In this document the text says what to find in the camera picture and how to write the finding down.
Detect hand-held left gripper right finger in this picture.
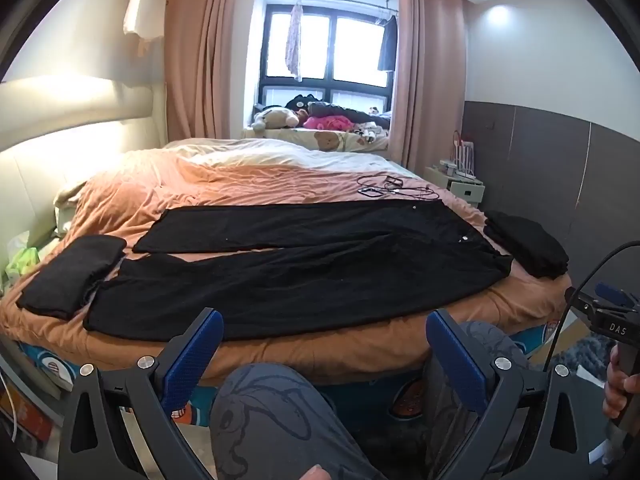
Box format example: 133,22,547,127
425,308,608,480

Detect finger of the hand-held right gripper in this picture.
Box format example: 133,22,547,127
594,282,640,309
565,286,601,318

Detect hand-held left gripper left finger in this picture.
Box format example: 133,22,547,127
57,307,226,480

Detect black pants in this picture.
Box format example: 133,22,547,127
82,199,513,342

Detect person's right hand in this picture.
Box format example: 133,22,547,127
602,345,640,422

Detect stack of folded black clothes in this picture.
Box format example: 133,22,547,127
482,210,571,279

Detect folded black knit garment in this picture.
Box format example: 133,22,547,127
16,235,128,322

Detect cartoon print bed sheet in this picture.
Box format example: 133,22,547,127
12,322,568,428

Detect white nightstand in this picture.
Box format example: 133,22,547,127
425,160,486,207

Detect orange box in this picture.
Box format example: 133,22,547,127
0,389,53,443

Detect orange bed blanket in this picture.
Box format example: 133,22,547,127
0,150,573,386

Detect green tissue pack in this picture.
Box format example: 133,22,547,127
5,246,41,284

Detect white pillow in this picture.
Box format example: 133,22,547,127
52,180,92,237

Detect cream bed sheet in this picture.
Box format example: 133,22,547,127
165,137,426,181

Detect beige plush bear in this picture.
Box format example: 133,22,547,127
250,105,301,132

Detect white padded headboard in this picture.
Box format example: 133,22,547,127
0,77,168,246

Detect pink plush toy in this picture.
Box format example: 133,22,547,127
302,115,353,134

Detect black plush toy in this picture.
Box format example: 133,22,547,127
285,94,326,112

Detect pink curtain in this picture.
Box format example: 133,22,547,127
162,0,262,143
390,0,472,173

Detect hanging dark garment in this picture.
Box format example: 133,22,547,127
377,14,400,74

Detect black framed window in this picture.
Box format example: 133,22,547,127
257,4,401,117

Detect hanging floral garment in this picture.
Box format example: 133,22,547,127
284,2,306,83

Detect hanging white garment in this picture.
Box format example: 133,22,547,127
122,0,173,44

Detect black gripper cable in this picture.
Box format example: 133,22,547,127
542,241,640,373

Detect black cables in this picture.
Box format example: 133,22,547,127
357,174,442,202

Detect white wire rack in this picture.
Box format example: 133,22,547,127
451,130,477,177

